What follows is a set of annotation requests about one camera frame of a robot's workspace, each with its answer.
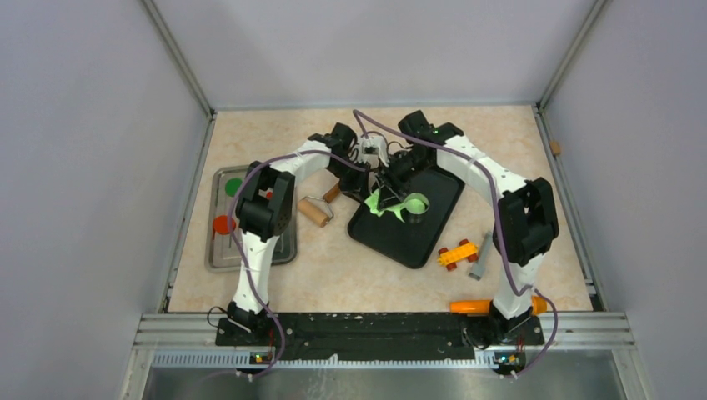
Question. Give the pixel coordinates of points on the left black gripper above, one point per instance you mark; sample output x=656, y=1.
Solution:
x=358, y=184

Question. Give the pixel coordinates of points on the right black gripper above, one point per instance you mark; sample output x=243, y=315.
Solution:
x=388, y=192

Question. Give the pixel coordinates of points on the green dough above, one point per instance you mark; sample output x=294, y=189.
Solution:
x=372, y=202

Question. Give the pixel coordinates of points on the round metal cookie cutter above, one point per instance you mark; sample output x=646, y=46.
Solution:
x=412, y=219

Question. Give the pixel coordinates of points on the wooden dough roller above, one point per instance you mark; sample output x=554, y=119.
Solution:
x=318, y=209

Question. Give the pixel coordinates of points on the black baking tray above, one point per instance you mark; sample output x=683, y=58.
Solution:
x=410, y=243

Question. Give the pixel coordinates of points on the round green dough wrapper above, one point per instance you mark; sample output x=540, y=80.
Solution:
x=416, y=204

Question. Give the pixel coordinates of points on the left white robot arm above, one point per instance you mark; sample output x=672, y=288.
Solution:
x=264, y=206

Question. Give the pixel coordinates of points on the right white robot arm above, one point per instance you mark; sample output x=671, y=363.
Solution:
x=525, y=216

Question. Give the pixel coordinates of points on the green dough disc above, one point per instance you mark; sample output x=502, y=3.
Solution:
x=232, y=186

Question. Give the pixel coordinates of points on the orange dough disc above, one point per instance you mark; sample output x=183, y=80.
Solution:
x=223, y=226

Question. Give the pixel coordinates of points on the yellow toy brick car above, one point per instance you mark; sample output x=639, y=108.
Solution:
x=464, y=251

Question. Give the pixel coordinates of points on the grey plastic bolt toy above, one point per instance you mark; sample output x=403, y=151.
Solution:
x=478, y=267

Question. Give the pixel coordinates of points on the silver metal tray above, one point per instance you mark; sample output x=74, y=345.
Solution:
x=221, y=253

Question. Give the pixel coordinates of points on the small wooden cork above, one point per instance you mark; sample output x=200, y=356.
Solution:
x=555, y=148

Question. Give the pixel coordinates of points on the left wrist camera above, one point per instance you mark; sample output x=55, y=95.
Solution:
x=371, y=149

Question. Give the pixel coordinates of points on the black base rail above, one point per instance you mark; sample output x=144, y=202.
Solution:
x=375, y=337

